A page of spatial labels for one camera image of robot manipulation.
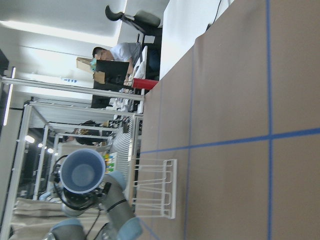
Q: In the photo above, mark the light blue plastic cup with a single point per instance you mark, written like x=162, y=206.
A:
x=82, y=171

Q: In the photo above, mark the red cylinder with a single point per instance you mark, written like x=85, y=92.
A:
x=146, y=84

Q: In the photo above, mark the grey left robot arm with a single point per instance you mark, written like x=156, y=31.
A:
x=122, y=222

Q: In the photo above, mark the brown paper table cover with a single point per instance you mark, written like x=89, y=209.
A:
x=240, y=111

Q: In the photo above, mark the cardboard box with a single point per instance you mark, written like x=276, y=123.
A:
x=89, y=65

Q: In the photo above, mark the white wire cup rack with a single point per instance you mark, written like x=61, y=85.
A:
x=156, y=188

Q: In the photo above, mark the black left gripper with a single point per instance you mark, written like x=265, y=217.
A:
x=84, y=200

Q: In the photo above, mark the man in white shirt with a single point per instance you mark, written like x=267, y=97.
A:
x=127, y=52

